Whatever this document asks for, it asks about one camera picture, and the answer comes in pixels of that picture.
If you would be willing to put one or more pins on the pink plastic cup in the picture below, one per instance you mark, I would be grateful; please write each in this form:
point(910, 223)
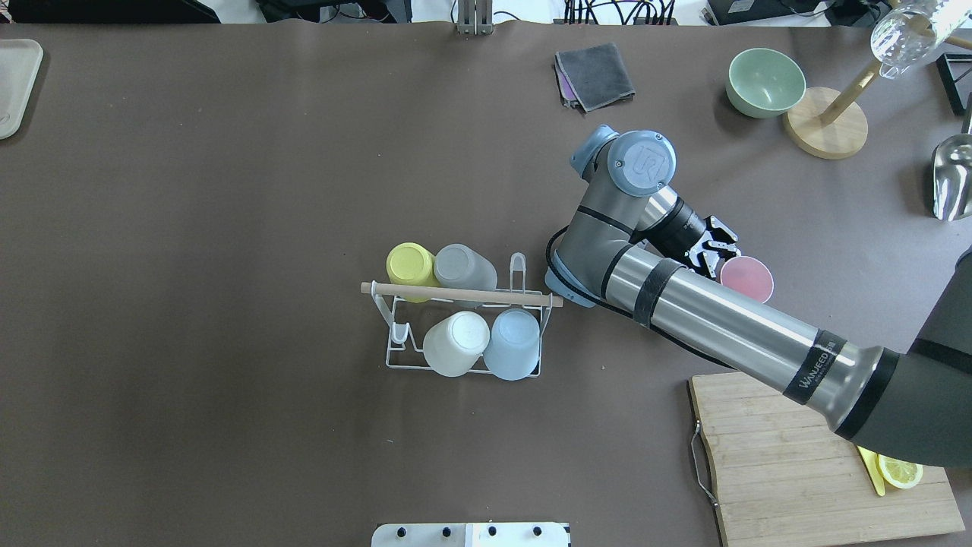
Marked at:
point(747, 276)

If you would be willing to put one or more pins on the white plastic cup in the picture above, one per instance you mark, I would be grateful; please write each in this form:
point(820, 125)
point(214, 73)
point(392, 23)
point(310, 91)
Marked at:
point(452, 346)

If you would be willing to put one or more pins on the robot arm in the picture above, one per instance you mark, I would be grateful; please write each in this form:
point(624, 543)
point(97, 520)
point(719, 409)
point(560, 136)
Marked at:
point(915, 406)

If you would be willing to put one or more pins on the wine glass rack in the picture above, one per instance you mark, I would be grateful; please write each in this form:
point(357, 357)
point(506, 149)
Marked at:
point(953, 68)

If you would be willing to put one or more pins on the white rabbit tray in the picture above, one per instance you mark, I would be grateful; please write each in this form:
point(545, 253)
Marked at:
point(20, 62)

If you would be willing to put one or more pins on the blue plastic cup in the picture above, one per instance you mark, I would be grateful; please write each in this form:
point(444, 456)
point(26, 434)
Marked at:
point(513, 349)

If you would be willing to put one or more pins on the yellow plastic cup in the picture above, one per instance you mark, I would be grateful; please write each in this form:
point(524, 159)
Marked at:
point(411, 264)

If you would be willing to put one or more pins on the clear glass on stand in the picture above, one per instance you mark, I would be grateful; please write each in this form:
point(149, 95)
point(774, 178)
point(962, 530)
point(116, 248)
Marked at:
point(912, 30)

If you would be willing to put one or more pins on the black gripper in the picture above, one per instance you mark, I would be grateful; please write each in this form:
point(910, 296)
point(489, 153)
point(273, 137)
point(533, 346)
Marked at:
point(681, 232)

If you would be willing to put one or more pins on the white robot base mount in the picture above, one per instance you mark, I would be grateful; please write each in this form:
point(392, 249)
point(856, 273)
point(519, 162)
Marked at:
point(473, 534)

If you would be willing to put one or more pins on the lemon slice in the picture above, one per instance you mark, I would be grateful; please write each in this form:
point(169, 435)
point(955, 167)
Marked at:
point(899, 473)

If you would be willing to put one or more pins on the green bowl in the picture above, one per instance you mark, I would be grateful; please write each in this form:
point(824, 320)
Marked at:
point(763, 83)

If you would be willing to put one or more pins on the grey folded cloth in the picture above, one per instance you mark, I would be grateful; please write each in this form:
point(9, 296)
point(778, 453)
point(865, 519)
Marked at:
point(597, 75)

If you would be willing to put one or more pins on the bamboo cutting board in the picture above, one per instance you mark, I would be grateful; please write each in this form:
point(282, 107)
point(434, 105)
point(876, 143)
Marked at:
point(781, 478)

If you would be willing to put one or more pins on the purple cloth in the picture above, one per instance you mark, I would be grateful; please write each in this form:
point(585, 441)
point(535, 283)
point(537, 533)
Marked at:
point(568, 97)

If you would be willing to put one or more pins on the metal ice scoop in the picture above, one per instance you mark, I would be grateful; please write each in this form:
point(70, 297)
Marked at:
point(952, 174)

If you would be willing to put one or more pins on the grey plastic cup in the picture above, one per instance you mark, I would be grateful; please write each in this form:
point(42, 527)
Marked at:
point(459, 267)

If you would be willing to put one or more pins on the white wire cup rack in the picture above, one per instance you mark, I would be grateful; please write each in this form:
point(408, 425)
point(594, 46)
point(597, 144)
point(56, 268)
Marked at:
point(410, 311)

